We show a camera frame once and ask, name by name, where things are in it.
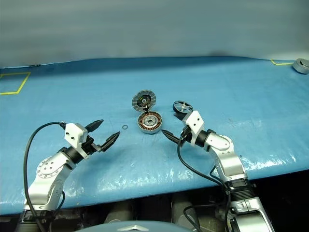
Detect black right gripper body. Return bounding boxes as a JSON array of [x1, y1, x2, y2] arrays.
[[179, 125, 193, 144]]

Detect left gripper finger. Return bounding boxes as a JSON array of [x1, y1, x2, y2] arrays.
[[99, 131, 121, 153], [84, 119, 105, 133]]

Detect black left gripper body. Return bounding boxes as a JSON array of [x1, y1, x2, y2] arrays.
[[81, 135, 108, 157]]

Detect black rotor with silver spokes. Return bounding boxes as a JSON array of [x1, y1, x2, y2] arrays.
[[172, 100, 194, 116]]

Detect motor stator with copper windings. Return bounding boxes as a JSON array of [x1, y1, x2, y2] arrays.
[[137, 112, 163, 135]]

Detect silver motor cover with board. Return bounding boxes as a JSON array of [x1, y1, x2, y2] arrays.
[[132, 89, 157, 113]]

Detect grey round object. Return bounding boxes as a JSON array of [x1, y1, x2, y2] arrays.
[[292, 58, 309, 75]]

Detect blue plastic table cover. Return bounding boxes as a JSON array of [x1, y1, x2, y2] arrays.
[[0, 56, 309, 216]]

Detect grey blurry cylinder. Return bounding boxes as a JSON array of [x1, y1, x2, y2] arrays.
[[170, 195, 226, 232], [103, 200, 134, 224]]

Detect large yellow tape square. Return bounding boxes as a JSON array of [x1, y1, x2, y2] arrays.
[[0, 71, 32, 96]]

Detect grey rounded shell with emblem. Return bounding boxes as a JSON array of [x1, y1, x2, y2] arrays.
[[81, 219, 192, 232]]

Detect small yellow tape corner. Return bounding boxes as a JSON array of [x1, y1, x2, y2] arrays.
[[270, 58, 294, 66]]

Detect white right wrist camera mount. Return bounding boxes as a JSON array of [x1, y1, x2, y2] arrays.
[[184, 110, 206, 147]]

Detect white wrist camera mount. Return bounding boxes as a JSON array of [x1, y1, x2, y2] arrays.
[[184, 110, 206, 147], [64, 122, 89, 159]]

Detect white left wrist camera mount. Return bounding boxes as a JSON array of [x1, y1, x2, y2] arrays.
[[64, 122, 89, 159]]

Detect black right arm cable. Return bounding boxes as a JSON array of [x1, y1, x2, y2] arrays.
[[177, 135, 229, 194]]

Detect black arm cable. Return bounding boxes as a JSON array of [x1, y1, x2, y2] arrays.
[[23, 121, 67, 232], [177, 135, 229, 194]]

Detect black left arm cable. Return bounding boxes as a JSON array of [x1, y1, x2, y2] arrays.
[[23, 121, 67, 232]]

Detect thin black cable loop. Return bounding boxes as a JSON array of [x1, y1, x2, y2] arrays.
[[183, 204, 230, 232]]

